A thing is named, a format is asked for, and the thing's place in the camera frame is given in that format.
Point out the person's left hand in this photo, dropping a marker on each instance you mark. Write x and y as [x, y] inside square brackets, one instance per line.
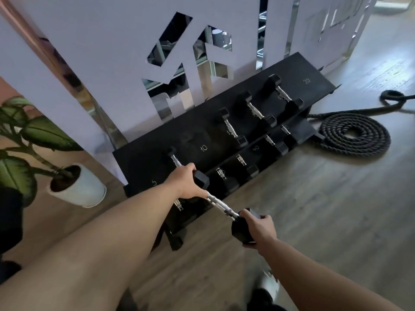
[180, 184]

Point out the person's right forearm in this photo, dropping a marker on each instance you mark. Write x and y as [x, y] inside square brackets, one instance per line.
[317, 281]

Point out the person's left thumb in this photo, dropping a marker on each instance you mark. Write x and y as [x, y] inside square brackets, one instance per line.
[198, 192]

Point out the large black hex dumbbell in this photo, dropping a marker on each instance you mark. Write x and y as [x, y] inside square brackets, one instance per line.
[243, 161]
[223, 176]
[177, 205]
[272, 142]
[287, 130]

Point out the person's black shoe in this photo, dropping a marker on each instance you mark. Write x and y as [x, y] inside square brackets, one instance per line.
[261, 300]

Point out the white cutout partition panel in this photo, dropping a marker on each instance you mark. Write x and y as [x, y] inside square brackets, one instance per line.
[107, 45]

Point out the green leafy houseplant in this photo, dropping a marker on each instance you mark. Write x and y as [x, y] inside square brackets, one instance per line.
[42, 132]

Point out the white plant pot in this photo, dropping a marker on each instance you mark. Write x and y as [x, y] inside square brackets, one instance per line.
[86, 189]

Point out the person's right thumb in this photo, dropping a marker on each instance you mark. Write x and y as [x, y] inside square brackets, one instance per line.
[248, 218]

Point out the person's right hand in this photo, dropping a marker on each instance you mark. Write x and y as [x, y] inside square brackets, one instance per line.
[264, 231]

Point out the black two-tier dumbbell rack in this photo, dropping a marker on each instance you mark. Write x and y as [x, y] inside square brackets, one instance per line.
[201, 126]

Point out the small black hex dumbbell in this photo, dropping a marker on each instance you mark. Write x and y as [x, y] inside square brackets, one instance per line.
[176, 161]

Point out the person's left forearm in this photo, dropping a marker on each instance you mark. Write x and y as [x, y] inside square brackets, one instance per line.
[97, 249]

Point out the black garment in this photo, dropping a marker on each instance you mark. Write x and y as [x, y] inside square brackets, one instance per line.
[9, 220]

